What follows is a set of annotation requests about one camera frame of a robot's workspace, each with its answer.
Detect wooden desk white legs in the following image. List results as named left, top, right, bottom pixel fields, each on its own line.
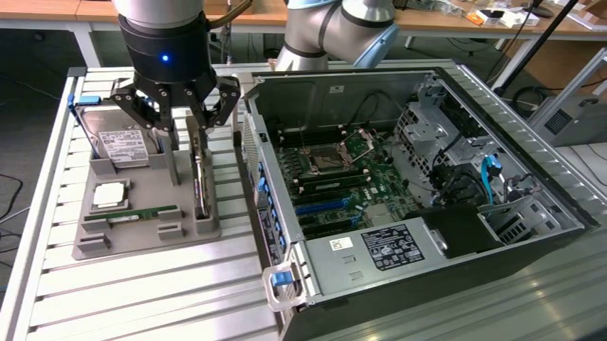
left=0, top=0, right=291, bottom=68
left=395, top=0, right=607, bottom=90

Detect black expansion slot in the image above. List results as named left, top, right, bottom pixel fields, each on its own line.
left=293, top=191, right=346, bottom=207

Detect white box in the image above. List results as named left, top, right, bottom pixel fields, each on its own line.
left=474, top=9, right=541, bottom=28

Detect CPU socket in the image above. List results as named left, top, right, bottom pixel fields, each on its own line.
left=306, top=144, right=355, bottom=177

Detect silver CPU chip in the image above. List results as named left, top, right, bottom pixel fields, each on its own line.
left=93, top=183, right=130, bottom=207

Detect black plastic shroud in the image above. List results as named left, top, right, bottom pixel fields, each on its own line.
left=407, top=205, right=505, bottom=259

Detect metal socket cover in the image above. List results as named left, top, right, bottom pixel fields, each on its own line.
left=339, top=129, right=389, bottom=166

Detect graphics card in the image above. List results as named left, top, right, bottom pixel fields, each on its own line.
left=186, top=117, right=215, bottom=221

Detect black stand pole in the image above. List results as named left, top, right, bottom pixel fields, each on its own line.
left=493, top=0, right=584, bottom=93

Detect blue expansion slot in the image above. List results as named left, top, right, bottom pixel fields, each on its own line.
left=294, top=200, right=349, bottom=216

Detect metal disk bay cage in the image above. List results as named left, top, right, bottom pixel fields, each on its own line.
left=393, top=75, right=566, bottom=246

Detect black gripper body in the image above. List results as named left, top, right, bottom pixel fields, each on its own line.
left=117, top=12, right=219, bottom=87

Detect grey power supply unit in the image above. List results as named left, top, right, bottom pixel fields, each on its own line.
left=303, top=216, right=447, bottom=306

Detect hard disk in blue caddy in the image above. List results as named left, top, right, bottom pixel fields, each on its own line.
left=67, top=94, right=166, bottom=170

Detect green motherboard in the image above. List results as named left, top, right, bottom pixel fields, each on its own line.
left=273, top=122, right=429, bottom=242

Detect green RAM stick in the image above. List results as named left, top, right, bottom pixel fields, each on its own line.
left=297, top=173, right=373, bottom=195
left=85, top=205, right=179, bottom=223

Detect black PC case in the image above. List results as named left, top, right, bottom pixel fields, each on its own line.
left=231, top=67, right=600, bottom=341

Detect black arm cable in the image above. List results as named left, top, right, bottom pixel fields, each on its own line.
left=209, top=0, right=251, bottom=28

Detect grey parts rack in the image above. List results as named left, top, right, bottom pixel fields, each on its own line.
left=71, top=106, right=225, bottom=261

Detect blue wire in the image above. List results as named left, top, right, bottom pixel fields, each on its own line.
left=478, top=152, right=505, bottom=207

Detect silver chipset heat sink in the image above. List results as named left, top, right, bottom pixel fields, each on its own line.
left=365, top=205, right=398, bottom=223

